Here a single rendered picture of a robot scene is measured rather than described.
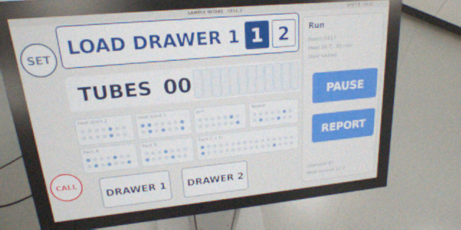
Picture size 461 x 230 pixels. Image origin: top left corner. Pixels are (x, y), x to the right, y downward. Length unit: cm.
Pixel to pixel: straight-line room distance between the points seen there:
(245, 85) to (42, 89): 25
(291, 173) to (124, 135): 24
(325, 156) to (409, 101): 163
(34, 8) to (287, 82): 32
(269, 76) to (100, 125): 23
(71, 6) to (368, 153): 45
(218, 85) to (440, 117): 182
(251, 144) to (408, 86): 180
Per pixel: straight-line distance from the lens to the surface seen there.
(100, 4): 41
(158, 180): 46
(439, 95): 224
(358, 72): 48
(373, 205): 167
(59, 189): 49
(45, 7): 43
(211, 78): 41
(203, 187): 47
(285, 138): 46
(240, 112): 43
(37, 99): 45
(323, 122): 47
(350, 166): 52
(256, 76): 42
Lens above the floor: 144
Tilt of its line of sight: 54 degrees down
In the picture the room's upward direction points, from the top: 6 degrees clockwise
